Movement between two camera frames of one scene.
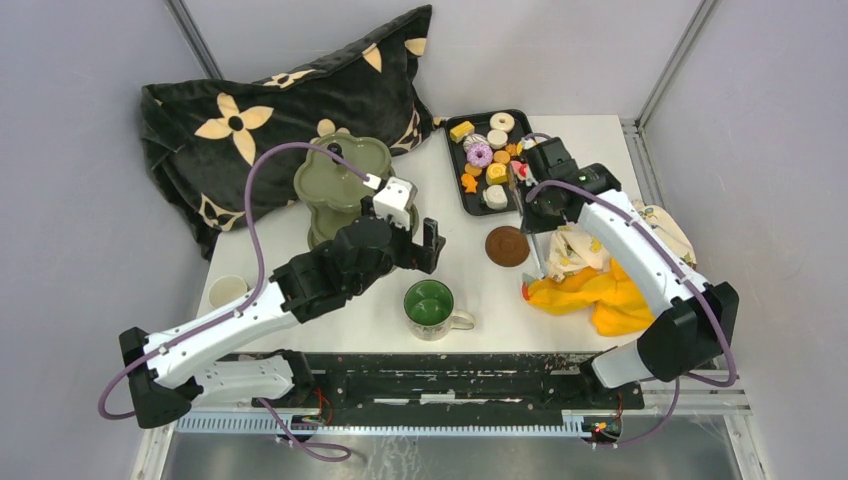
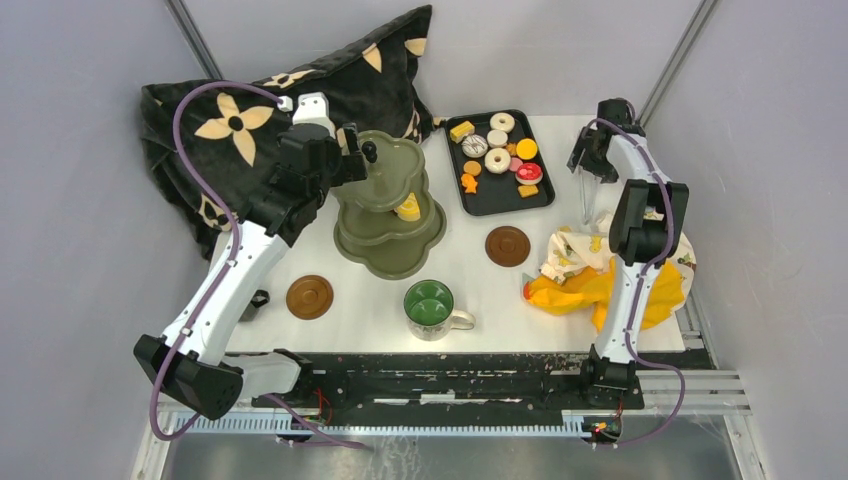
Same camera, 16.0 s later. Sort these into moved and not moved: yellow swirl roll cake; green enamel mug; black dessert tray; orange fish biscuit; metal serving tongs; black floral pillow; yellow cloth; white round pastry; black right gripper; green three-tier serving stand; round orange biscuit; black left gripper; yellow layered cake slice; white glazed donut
Moved: yellow swirl roll cake; green three-tier serving stand; metal serving tongs; black left gripper; black right gripper
Not moved: green enamel mug; yellow cloth; orange fish biscuit; round orange biscuit; white round pastry; black dessert tray; white glazed donut; yellow layered cake slice; black floral pillow
